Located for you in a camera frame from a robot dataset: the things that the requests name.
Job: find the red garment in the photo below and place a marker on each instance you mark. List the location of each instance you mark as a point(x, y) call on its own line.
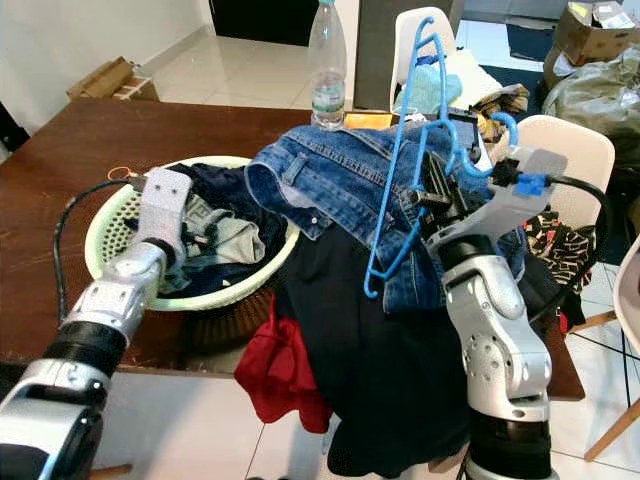
point(275, 370)

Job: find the olive green bag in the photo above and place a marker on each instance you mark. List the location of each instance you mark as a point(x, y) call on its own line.
point(600, 100)

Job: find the blue plastic hanger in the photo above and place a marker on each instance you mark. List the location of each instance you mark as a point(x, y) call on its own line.
point(513, 130)

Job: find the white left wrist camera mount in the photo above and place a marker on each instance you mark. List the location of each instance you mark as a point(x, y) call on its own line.
point(165, 205)

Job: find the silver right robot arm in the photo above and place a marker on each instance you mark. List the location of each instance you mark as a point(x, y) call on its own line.
point(500, 350)

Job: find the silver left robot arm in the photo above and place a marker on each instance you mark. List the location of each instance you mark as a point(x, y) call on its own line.
point(110, 320)

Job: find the cream plastic chair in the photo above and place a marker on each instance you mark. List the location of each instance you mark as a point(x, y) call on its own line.
point(585, 150)

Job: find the dark blue denim jacket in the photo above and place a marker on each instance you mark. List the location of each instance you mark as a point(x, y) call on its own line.
point(330, 180)

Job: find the navy blue garment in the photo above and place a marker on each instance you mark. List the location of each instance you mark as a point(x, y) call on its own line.
point(220, 180)

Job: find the white chair wooden legs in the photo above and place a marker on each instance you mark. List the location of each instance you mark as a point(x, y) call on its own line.
point(630, 300)

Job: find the teal cloth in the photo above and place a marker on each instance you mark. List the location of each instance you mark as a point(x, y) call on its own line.
point(430, 90)

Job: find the flattened cardboard boxes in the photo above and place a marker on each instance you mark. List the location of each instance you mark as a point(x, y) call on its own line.
point(105, 80)

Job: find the open cardboard box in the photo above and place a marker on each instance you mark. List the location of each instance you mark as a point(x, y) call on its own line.
point(580, 40)

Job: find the white moulded chair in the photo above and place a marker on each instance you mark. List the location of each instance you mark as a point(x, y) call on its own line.
point(408, 45)

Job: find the grey garment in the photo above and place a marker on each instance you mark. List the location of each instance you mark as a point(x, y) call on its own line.
point(235, 240)

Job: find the large black garment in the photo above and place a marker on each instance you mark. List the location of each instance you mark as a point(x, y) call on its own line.
point(380, 370)

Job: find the orange rubber band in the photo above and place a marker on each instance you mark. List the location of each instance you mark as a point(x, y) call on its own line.
point(109, 173)

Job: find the black orange patterned cloth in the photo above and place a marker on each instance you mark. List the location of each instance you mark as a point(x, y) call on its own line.
point(560, 250)

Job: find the clear plastic water bottle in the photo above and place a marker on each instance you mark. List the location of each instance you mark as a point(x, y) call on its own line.
point(327, 70)

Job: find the flat orange box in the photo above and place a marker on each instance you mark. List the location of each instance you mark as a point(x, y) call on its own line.
point(370, 121)

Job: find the pale green laundry basket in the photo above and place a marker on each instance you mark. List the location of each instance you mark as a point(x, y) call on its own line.
point(240, 285)

